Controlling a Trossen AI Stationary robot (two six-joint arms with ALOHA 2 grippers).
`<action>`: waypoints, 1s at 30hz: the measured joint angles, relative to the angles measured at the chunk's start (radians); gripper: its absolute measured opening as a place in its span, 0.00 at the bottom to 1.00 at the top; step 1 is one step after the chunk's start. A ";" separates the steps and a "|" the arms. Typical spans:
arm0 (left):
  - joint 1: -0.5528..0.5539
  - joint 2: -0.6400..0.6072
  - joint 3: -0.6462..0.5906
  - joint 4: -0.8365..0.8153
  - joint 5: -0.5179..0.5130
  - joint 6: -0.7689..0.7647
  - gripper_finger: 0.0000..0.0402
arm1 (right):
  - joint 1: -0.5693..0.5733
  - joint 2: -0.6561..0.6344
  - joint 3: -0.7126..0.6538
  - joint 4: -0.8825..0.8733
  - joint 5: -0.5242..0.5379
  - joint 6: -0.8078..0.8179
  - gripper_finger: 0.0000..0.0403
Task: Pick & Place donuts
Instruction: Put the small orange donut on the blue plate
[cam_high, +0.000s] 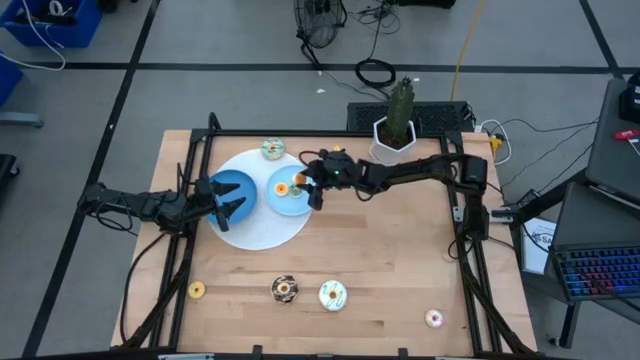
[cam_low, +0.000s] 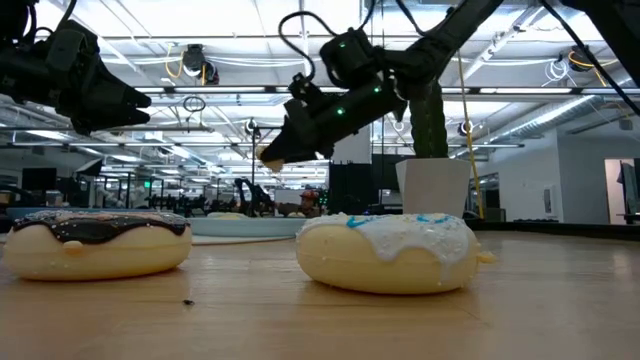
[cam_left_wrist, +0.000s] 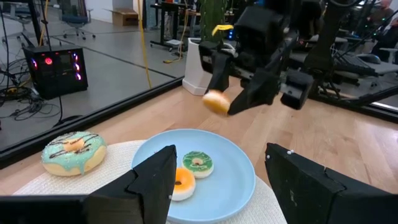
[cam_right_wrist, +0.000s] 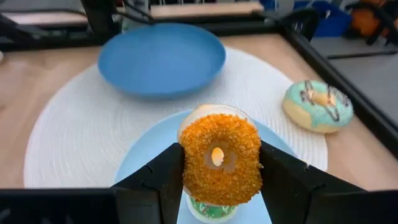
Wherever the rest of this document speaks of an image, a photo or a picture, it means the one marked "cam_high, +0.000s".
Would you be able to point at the small pink donut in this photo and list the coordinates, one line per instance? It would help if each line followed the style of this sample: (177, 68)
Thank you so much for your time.
(434, 318)

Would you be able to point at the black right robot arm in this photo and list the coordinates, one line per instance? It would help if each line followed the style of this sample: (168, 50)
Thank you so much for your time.
(425, 167)

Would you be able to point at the black perforated computer case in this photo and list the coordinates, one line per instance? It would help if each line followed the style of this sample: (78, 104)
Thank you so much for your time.
(430, 117)

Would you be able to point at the dark blue plate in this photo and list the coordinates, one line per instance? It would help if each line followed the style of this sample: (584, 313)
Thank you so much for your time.
(235, 175)

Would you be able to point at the large green iced donut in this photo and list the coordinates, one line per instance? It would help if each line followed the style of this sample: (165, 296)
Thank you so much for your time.
(273, 148)

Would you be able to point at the white faceted plant pot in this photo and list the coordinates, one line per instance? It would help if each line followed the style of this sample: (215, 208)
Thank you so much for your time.
(382, 152)

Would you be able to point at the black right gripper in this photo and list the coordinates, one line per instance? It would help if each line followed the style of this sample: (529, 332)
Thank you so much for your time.
(337, 172)

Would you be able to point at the small orange white donut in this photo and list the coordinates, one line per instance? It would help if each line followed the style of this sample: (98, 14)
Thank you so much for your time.
(298, 179)

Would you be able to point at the laptop with rainbow keyboard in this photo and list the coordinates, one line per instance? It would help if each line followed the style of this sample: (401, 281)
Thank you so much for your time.
(595, 270)

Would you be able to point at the light blue plate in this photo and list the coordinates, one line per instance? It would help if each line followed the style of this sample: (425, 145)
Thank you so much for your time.
(280, 205)

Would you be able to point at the black floor fan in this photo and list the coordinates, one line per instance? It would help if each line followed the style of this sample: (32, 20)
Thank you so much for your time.
(320, 20)

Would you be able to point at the yellow tag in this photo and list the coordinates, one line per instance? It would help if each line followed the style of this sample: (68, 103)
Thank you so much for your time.
(495, 145)

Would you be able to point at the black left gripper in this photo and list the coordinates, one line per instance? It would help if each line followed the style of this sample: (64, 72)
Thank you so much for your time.
(206, 197)

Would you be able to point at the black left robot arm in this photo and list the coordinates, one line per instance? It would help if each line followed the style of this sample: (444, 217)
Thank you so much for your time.
(140, 202)

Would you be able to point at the grey metal bar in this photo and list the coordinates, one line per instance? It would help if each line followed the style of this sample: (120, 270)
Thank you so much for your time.
(20, 119)

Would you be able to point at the white round placemat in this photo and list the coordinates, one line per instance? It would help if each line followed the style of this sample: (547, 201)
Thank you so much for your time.
(260, 230)

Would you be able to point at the small green donut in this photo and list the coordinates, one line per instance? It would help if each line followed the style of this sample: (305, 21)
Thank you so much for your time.
(295, 191)

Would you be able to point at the large white iced donut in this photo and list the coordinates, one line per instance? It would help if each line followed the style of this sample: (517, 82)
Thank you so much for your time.
(333, 295)

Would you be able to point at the blue plastic bin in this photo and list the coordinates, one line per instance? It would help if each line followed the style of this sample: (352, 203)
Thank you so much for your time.
(7, 80)
(75, 35)

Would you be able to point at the white paper sheet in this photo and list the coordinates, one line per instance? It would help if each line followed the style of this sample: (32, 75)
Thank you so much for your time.
(537, 245)

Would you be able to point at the small yellow donut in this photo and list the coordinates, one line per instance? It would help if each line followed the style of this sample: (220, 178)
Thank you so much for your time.
(337, 148)
(196, 290)

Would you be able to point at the black aluminium table frame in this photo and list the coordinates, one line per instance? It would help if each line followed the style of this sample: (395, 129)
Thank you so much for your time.
(325, 133)

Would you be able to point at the green cactus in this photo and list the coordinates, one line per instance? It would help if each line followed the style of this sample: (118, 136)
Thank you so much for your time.
(400, 110)

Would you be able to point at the small red device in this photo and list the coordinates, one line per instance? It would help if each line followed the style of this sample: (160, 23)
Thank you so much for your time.
(626, 134)

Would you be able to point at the large chocolate iced donut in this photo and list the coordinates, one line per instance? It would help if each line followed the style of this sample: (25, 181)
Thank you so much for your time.
(284, 289)

